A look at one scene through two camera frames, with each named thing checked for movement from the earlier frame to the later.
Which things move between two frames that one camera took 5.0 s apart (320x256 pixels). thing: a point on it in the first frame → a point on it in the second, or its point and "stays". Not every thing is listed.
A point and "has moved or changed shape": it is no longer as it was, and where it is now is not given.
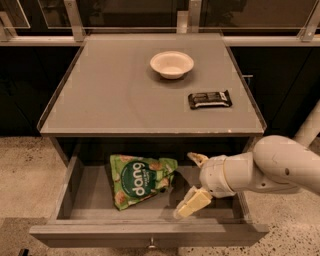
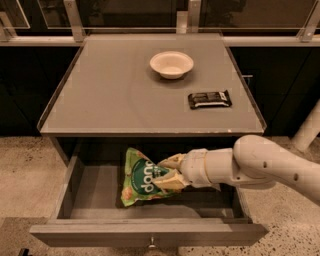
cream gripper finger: x=194 y=201 → x=171 y=181
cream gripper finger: x=198 y=159 → x=173 y=162
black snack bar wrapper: x=210 y=99 stays
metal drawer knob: x=152 y=243 stays
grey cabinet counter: x=110 y=89 stays
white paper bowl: x=172 y=64 stays
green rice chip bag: x=134 y=179 has moved or changed shape
